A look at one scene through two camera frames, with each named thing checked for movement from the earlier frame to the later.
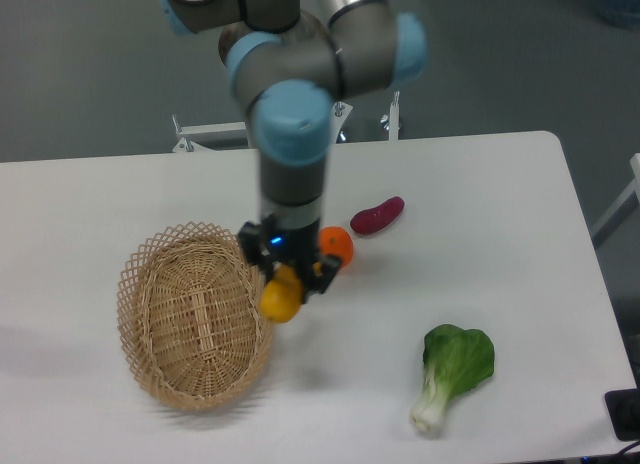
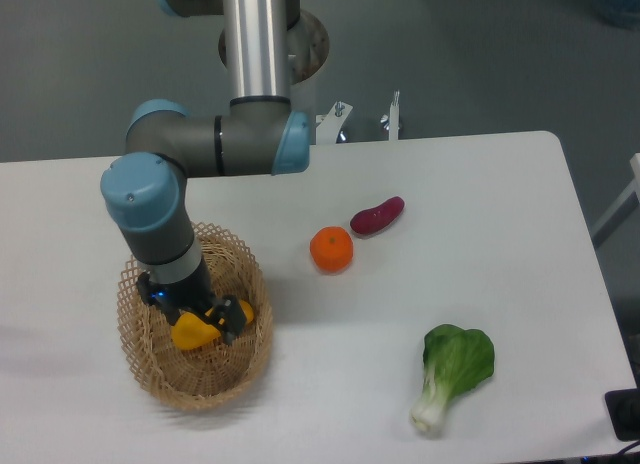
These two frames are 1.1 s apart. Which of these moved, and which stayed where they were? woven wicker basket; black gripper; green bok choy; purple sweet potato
Moved: black gripper
Stayed: purple sweet potato; woven wicker basket; green bok choy
